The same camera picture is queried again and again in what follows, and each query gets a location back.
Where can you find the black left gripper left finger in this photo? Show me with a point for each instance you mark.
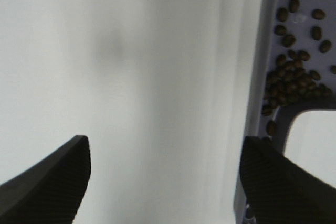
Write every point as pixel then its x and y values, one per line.
pixel 52 190

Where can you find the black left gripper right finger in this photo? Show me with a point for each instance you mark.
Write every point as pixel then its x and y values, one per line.
pixel 279 191

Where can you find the pile of coffee beans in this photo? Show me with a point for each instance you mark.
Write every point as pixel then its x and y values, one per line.
pixel 299 53

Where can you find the purple plastic dustpan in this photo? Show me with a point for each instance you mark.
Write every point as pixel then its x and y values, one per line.
pixel 309 142

